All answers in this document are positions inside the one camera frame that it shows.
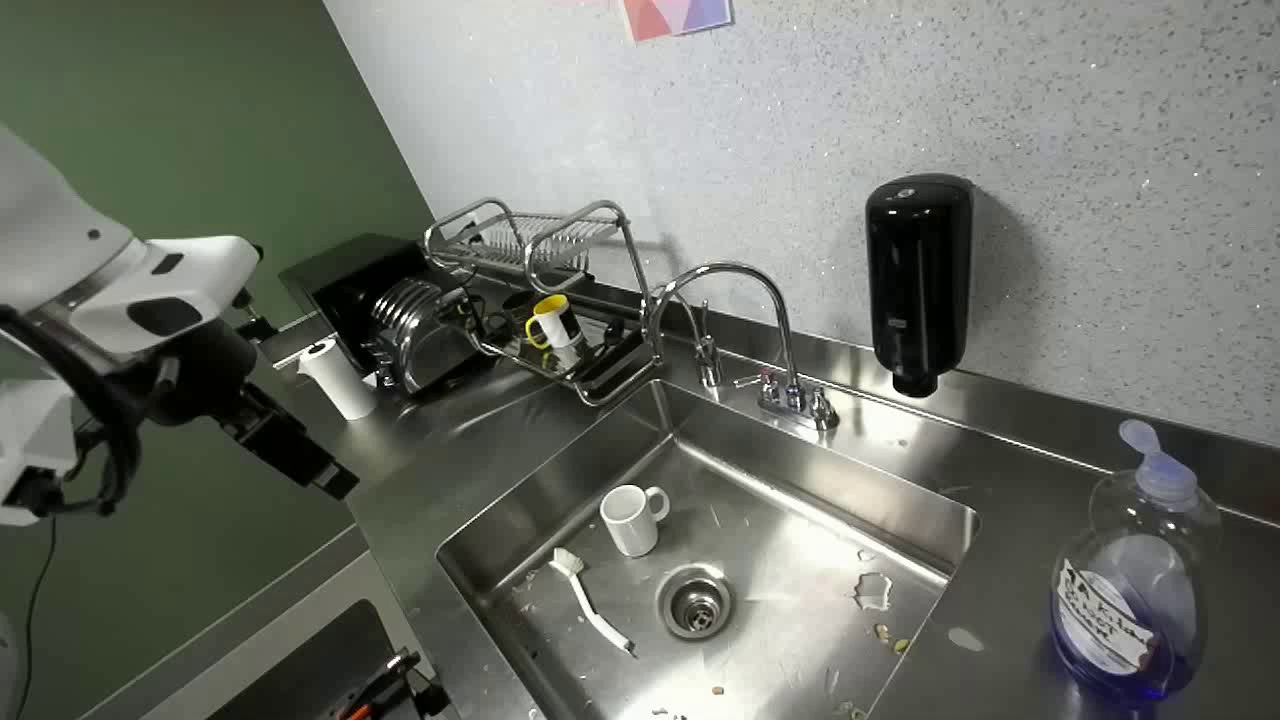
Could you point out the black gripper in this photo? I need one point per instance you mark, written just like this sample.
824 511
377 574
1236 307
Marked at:
203 365

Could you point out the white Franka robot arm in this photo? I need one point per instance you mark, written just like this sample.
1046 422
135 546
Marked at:
80 267

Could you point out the round metal sink drain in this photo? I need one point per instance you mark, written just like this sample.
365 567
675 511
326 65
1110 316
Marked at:
694 604

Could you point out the stainless steel sink basin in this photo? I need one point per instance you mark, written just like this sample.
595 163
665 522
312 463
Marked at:
785 533

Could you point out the white paper roll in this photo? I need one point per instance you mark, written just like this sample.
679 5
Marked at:
339 380

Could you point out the stacked shiny metal plates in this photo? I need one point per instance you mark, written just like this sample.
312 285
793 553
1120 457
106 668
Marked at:
422 335

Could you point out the black box appliance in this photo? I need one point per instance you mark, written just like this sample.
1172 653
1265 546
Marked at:
347 275

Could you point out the red and black tool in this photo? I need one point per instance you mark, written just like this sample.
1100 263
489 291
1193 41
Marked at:
384 686

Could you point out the white ceramic mug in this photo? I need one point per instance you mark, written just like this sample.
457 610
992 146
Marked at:
630 522

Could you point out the chrome gooseneck faucet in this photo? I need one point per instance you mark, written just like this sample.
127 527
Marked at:
785 392

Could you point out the small clear plastic scrap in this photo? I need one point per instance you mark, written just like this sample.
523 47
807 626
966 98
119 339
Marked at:
873 590

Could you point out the blue liquid soap pump bottle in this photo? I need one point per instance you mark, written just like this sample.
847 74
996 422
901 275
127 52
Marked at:
1133 602

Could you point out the colourful wall poster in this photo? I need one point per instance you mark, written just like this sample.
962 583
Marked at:
675 12

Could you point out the black wall soap dispenser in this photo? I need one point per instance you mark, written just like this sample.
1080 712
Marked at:
919 282

